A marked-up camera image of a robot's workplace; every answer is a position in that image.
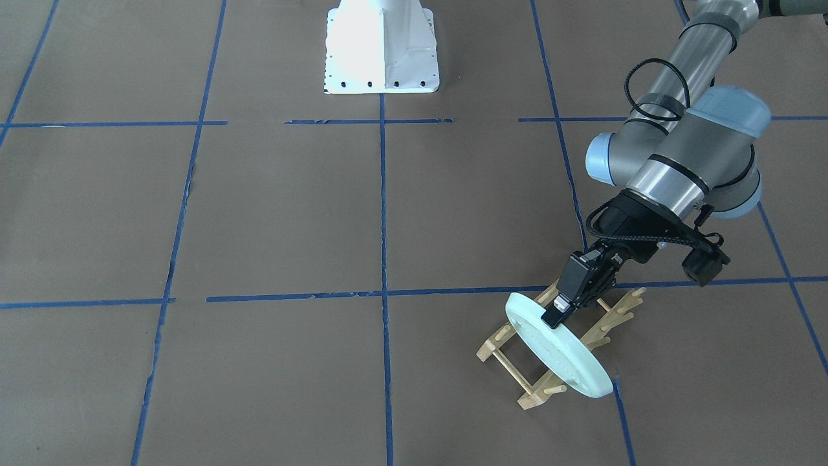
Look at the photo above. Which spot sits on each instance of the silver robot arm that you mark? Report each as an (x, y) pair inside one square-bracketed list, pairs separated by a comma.
[(685, 153)]

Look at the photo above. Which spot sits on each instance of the wooden dish rack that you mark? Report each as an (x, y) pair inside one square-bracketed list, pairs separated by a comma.
[(548, 384)]

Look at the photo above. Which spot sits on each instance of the light green plate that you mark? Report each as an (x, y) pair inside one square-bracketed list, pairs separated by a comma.
[(560, 351)]

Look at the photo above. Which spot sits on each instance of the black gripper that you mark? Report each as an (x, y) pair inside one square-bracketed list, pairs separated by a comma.
[(622, 226)]

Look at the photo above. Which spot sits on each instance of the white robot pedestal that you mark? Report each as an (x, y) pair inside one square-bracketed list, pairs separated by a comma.
[(380, 47)]

